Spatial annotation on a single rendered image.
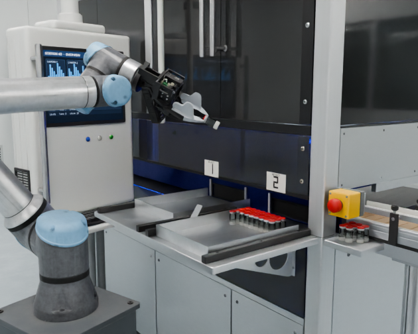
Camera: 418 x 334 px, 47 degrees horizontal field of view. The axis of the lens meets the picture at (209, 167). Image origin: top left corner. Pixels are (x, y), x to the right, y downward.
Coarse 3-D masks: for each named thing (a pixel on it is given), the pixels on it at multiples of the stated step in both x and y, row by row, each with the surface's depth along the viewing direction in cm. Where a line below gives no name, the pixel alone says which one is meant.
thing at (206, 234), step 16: (240, 208) 162; (160, 224) 143; (176, 224) 147; (192, 224) 151; (208, 224) 155; (224, 224) 155; (176, 240) 134; (192, 240) 128; (208, 240) 139; (224, 240) 139; (240, 240) 129; (256, 240) 133
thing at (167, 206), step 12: (180, 192) 188; (192, 192) 192; (204, 192) 196; (144, 204) 171; (156, 204) 182; (168, 204) 182; (180, 204) 182; (192, 204) 182; (204, 204) 182; (216, 204) 182; (228, 204) 170; (240, 204) 174; (156, 216) 165; (168, 216) 159; (180, 216) 158
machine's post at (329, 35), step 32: (320, 0) 133; (320, 32) 134; (320, 64) 135; (320, 96) 136; (320, 128) 137; (320, 160) 138; (320, 192) 139; (320, 224) 141; (320, 256) 142; (320, 288) 143; (320, 320) 145
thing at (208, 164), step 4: (204, 160) 183; (208, 160) 181; (204, 164) 183; (208, 164) 181; (216, 164) 177; (204, 168) 184; (208, 168) 181; (216, 168) 178; (204, 172) 184; (208, 172) 182; (216, 172) 178; (212, 176) 180; (216, 176) 178
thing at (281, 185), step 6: (270, 174) 155; (276, 174) 153; (282, 174) 151; (270, 180) 155; (276, 180) 153; (282, 180) 151; (270, 186) 156; (276, 186) 154; (282, 186) 151; (282, 192) 152
